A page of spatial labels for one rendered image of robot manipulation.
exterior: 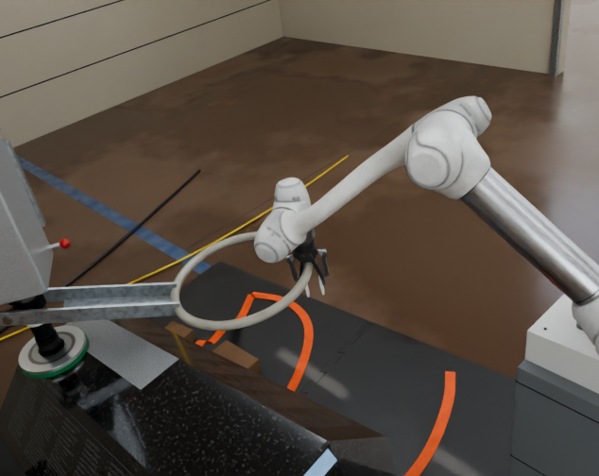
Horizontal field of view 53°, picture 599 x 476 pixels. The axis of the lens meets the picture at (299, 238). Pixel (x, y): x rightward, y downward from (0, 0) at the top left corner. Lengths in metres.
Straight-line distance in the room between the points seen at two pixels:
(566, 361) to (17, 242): 1.52
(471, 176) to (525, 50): 4.90
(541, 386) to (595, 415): 0.15
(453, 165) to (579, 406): 0.81
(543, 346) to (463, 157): 0.67
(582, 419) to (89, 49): 5.94
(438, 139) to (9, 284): 1.23
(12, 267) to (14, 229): 0.12
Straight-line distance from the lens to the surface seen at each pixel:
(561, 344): 1.79
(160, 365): 1.95
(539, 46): 6.19
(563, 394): 1.84
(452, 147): 1.36
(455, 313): 3.24
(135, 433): 1.80
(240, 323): 1.84
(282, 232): 1.68
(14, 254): 1.83
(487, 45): 6.45
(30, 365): 2.13
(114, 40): 6.97
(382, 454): 1.87
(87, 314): 1.99
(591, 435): 1.90
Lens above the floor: 2.13
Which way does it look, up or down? 33 degrees down
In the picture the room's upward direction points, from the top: 10 degrees counter-clockwise
